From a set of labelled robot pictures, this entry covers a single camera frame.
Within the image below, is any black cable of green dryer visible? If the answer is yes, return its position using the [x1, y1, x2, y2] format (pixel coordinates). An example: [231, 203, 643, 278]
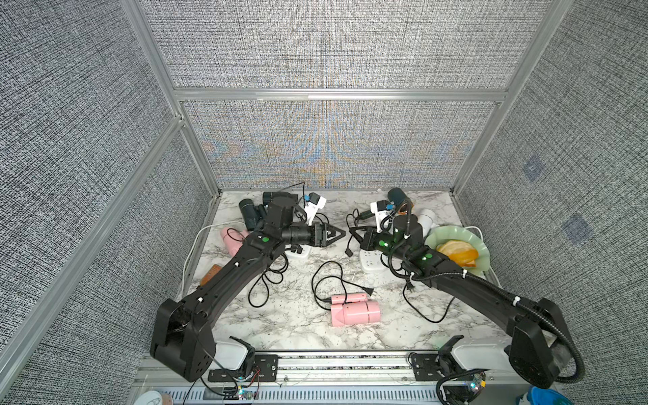
[343, 208, 373, 257]

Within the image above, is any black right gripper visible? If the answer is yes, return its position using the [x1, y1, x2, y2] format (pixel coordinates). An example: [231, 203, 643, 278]
[349, 225, 412, 267]

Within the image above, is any light green scalloped plate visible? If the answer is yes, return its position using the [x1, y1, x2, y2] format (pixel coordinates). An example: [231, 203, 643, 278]
[425, 225, 491, 278]

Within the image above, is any brown spice jar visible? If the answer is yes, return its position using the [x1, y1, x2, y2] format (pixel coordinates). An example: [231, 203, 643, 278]
[200, 264, 222, 286]

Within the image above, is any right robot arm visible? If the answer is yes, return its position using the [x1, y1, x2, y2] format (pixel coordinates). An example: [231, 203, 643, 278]
[349, 215, 586, 388]

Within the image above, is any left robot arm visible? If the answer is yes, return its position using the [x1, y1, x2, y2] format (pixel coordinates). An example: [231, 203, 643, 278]
[150, 197, 346, 382]

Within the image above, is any white power strip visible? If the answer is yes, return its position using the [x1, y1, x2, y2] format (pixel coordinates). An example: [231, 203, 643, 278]
[359, 250, 388, 273]
[285, 245, 312, 260]

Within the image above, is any pink folded hair dryer front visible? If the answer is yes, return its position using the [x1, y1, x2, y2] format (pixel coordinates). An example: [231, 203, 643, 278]
[330, 293, 381, 327]

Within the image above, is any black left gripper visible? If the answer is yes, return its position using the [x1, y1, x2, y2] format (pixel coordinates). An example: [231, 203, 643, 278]
[281, 222, 345, 249]

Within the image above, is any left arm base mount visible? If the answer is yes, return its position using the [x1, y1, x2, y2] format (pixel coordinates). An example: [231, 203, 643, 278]
[208, 337, 279, 384]

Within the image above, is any bread roll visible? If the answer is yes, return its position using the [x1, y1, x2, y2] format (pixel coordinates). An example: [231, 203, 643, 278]
[436, 240, 479, 268]

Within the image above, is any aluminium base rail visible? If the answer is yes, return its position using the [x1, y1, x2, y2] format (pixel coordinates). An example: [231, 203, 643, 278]
[126, 348, 553, 405]

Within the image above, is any blue round object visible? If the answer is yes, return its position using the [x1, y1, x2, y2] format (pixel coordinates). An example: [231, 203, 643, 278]
[516, 386, 573, 405]

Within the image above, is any pink hair dryer left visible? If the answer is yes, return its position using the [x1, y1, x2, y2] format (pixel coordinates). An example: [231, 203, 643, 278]
[220, 227, 249, 257]

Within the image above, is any white hair dryer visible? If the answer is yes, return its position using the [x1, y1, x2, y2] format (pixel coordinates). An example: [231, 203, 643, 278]
[417, 209, 439, 237]

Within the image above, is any left white power strip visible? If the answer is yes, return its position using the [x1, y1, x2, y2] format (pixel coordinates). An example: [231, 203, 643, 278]
[285, 245, 312, 260]

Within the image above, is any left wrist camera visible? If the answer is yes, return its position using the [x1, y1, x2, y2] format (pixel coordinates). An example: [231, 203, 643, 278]
[304, 192, 327, 225]

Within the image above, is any white power strip cable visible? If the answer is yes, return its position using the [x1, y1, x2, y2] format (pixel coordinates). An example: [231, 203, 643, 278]
[174, 222, 229, 305]

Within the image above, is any black cable with plug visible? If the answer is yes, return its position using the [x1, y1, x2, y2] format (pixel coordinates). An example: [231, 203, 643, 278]
[246, 250, 290, 309]

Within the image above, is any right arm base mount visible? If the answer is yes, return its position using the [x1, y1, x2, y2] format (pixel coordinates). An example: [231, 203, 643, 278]
[406, 335, 486, 404]

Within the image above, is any right white power strip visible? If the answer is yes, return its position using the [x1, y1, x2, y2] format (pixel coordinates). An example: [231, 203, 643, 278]
[359, 250, 388, 273]

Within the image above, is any dark green hair dryer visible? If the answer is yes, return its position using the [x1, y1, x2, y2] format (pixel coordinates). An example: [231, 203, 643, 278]
[238, 198, 267, 231]
[262, 192, 300, 205]

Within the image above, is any white round object bottom left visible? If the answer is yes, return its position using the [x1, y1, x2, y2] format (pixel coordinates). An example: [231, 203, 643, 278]
[133, 390, 174, 405]

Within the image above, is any dark green hair dryer back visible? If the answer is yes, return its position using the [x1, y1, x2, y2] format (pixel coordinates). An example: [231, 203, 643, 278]
[262, 192, 300, 205]

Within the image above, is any green hair dryer orange nozzle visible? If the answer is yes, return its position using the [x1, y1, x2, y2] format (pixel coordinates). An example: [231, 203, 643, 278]
[387, 187, 413, 214]

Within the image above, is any dark green hair dryer left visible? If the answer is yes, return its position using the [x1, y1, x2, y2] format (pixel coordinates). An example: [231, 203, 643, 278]
[238, 198, 267, 231]

